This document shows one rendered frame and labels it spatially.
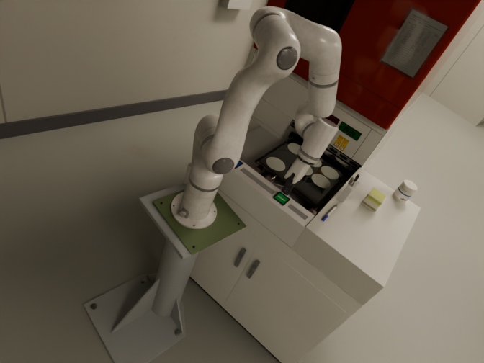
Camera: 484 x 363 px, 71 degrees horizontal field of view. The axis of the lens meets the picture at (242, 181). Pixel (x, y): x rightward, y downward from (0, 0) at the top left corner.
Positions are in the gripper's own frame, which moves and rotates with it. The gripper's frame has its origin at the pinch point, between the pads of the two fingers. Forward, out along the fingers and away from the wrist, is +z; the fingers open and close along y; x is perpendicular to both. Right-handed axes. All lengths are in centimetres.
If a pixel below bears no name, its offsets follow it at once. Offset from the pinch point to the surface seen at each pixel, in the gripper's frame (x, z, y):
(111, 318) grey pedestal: -37, 109, 27
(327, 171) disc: 3.1, 2.1, -48.6
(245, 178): -17.0, 6.7, 2.3
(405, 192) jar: 39, -11, -49
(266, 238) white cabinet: 3.7, 25.5, -0.8
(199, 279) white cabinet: -18, 88, -14
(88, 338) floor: -37, 113, 40
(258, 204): -6.6, 13.1, 1.8
